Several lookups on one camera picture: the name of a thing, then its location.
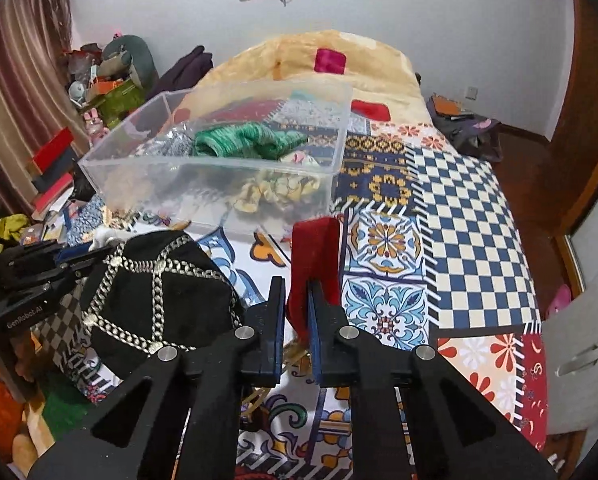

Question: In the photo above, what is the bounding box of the black hat with silver chains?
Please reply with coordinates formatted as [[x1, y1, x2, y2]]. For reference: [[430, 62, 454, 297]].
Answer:
[[34, 230, 245, 403]]

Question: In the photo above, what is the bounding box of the dark bag on floor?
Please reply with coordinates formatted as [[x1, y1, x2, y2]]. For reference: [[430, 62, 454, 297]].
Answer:
[[426, 94, 503, 164]]

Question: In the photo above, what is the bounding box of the beige fluffy blanket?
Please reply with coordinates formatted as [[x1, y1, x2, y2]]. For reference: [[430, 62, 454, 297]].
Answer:
[[198, 29, 431, 125]]

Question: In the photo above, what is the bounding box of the stack of red books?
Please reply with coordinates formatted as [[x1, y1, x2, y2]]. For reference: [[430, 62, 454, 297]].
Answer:
[[26, 127, 78, 221]]

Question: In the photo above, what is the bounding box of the white wardrobe door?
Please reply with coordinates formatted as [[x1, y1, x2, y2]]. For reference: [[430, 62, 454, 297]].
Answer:
[[542, 199, 598, 434]]

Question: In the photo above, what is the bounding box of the wall power socket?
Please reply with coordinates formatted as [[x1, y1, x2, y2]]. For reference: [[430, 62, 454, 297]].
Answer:
[[465, 87, 478, 101]]

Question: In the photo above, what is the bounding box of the green dinosaur plush toy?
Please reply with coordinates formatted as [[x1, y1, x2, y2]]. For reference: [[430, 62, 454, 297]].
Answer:
[[97, 35, 158, 91]]

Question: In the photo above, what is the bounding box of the patchwork patterned bed cover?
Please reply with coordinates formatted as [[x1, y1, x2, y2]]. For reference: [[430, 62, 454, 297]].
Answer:
[[63, 98, 551, 480]]

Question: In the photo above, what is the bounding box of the clear plastic storage bin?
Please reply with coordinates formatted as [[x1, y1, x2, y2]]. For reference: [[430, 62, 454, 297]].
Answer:
[[80, 79, 352, 236]]

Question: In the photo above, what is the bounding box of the red velvet pouch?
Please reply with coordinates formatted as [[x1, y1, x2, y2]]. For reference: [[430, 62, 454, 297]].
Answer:
[[286, 217, 340, 344]]

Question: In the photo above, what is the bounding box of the dark purple garment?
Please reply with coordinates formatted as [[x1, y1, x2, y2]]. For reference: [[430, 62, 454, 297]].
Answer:
[[146, 46, 213, 101]]

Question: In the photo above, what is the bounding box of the yellow patterned scrunchie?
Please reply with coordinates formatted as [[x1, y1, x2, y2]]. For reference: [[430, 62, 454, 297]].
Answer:
[[229, 170, 321, 214]]

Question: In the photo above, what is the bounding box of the striped pink curtain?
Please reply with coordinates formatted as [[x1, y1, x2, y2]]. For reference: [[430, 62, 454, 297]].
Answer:
[[0, 0, 88, 212]]

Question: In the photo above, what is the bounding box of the green knitted cloth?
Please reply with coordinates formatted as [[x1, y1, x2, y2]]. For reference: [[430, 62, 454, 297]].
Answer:
[[191, 122, 308, 160]]

